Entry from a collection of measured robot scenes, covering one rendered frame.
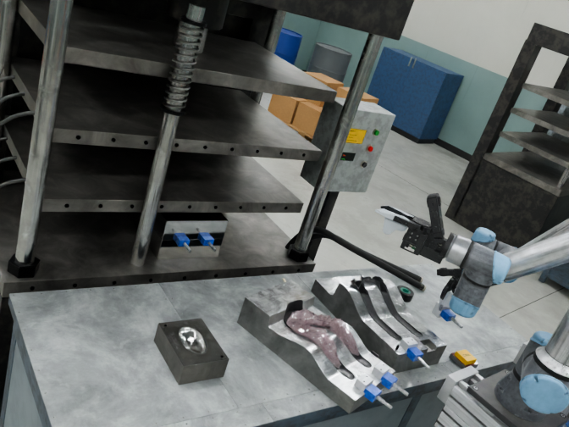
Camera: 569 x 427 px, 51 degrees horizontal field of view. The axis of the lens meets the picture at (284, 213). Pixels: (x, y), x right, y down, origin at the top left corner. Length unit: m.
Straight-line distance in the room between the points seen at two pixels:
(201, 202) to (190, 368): 0.77
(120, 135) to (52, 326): 0.65
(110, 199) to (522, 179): 4.61
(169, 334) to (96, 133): 0.69
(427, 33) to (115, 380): 8.64
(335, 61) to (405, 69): 1.09
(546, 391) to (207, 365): 0.92
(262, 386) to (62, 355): 0.59
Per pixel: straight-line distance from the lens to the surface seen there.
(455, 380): 1.94
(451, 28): 9.64
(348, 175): 2.75
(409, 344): 2.15
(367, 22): 2.28
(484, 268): 1.58
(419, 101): 9.12
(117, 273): 2.23
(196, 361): 1.79
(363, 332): 2.22
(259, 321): 2.03
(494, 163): 6.22
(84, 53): 1.97
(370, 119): 2.69
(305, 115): 7.07
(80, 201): 2.13
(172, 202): 2.25
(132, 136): 2.08
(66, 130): 2.01
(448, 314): 2.39
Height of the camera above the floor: 1.99
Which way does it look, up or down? 23 degrees down
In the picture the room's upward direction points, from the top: 19 degrees clockwise
